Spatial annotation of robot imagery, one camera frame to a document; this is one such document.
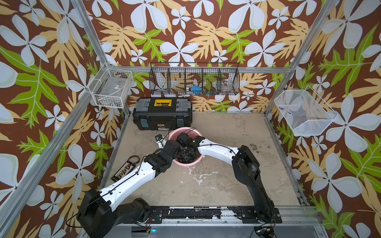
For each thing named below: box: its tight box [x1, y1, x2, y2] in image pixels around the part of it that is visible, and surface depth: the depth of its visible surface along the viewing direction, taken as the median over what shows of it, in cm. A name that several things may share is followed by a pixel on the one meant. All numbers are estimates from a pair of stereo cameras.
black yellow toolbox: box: [132, 97, 193, 131], surface depth 101 cm
